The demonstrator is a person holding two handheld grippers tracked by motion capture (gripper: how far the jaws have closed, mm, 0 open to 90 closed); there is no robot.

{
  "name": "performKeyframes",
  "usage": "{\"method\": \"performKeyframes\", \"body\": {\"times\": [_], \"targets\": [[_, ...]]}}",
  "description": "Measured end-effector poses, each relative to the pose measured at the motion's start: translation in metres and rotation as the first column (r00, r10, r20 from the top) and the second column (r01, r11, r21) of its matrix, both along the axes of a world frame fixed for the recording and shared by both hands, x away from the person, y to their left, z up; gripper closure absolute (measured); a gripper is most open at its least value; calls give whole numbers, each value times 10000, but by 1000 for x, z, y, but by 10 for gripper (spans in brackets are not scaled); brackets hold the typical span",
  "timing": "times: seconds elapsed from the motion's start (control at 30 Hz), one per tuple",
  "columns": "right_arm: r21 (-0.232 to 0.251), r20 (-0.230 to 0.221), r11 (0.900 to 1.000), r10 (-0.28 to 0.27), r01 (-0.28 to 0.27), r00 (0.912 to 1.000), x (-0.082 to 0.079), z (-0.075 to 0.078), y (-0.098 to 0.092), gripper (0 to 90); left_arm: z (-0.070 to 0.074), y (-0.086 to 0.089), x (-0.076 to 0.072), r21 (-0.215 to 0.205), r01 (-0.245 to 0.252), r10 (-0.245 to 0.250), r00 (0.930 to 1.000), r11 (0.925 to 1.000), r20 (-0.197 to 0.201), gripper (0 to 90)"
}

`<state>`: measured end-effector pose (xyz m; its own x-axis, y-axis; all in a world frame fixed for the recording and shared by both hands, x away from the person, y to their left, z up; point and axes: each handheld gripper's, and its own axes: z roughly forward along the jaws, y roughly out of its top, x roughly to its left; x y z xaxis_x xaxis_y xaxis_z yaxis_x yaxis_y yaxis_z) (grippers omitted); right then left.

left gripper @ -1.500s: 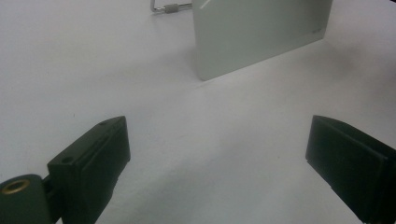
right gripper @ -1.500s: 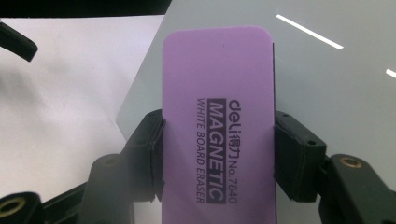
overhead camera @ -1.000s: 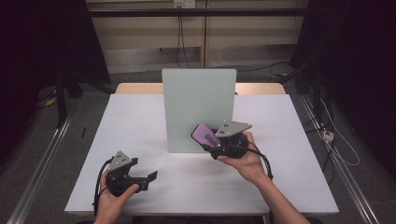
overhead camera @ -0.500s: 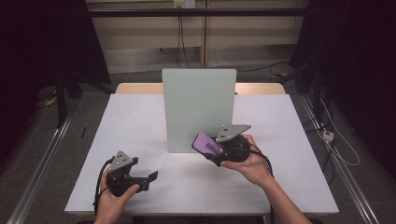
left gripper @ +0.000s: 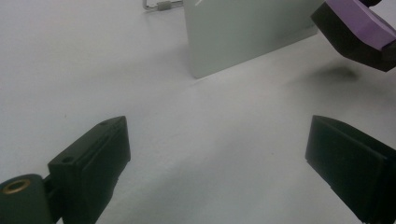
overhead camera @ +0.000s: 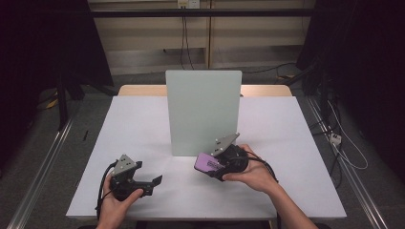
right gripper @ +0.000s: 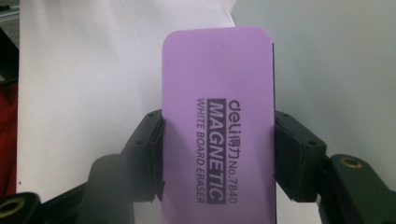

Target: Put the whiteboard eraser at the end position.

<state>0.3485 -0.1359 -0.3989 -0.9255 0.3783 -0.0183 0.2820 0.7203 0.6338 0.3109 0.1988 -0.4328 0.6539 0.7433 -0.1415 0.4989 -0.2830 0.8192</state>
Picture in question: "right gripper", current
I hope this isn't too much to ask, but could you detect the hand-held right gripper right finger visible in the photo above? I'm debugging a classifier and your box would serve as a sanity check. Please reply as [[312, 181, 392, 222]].
[[273, 109, 396, 224]]

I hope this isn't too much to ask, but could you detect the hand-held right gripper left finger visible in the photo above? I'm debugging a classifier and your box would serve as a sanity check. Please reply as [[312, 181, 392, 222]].
[[75, 108, 166, 224]]

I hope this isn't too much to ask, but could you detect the purple whiteboard eraser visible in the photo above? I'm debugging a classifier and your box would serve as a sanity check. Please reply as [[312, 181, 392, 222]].
[[161, 25, 277, 224]]

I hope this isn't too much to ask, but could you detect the glass whiteboard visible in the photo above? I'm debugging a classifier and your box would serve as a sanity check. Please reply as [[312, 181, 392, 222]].
[[230, 0, 396, 191]]

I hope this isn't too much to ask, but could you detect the white table cover sheet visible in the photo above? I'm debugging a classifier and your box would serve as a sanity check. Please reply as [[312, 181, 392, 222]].
[[16, 0, 238, 203]]

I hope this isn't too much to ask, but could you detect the red cloth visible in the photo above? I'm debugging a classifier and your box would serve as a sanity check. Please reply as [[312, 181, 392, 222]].
[[0, 81, 19, 198]]

